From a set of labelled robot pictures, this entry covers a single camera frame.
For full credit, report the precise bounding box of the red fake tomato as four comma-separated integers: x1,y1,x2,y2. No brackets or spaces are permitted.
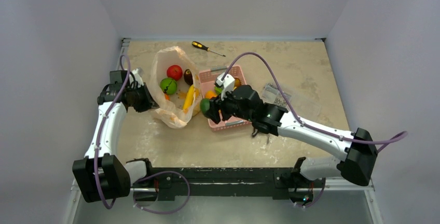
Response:
167,65,183,81

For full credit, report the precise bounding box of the pink plastic basket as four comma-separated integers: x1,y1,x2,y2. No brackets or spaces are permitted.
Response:
198,65,252,132

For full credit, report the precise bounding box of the clear plastic screw box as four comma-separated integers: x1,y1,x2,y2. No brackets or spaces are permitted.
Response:
260,83,321,122

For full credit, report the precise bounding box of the orange yellow fake mango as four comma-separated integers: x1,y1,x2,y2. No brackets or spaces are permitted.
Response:
204,90,217,99

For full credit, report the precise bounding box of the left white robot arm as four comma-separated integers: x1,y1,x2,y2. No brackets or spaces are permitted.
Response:
72,68,158,203

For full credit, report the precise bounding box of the purple cable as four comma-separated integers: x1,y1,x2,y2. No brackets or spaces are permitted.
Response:
222,52,408,209
92,54,191,215

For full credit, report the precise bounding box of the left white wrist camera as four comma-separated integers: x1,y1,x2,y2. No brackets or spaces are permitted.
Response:
131,67,144,87

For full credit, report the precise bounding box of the yellow fake banana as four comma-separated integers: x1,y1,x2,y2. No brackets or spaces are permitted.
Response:
182,85,195,113

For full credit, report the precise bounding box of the black metal clamp tool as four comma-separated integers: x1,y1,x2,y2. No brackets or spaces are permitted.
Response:
251,128,270,145

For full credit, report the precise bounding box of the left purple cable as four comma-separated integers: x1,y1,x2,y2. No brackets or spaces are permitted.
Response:
92,54,191,215

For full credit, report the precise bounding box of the brown fake kiwi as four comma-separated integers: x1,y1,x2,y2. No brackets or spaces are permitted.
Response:
234,77,242,87

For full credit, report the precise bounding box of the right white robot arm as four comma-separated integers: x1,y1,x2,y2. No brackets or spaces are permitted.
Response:
200,85,378,186

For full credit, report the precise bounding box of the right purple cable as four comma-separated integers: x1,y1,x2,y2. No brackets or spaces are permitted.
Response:
222,52,408,209

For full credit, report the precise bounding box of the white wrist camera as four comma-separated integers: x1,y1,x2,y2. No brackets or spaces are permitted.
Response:
131,67,144,87
214,72,235,100

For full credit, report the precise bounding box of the green fake starfruit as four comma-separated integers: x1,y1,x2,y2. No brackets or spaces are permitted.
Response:
214,87,222,95

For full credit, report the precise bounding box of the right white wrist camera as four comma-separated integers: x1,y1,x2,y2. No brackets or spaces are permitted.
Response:
214,72,235,100

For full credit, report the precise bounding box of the green striped fake watermelon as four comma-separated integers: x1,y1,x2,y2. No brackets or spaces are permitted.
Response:
160,78,177,95

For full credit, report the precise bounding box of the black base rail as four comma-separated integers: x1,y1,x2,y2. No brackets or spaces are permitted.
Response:
132,167,325,202

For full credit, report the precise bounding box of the dark brown fake fruit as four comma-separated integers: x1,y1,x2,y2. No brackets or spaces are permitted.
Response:
183,69,194,86

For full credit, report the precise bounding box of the yellow black screwdriver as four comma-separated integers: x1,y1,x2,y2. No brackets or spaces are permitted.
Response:
191,41,226,57

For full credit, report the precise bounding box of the translucent orange plastic bag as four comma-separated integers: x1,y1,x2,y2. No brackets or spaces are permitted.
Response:
147,46,202,129

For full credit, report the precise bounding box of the green fake lime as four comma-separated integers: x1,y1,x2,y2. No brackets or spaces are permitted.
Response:
199,98,210,116

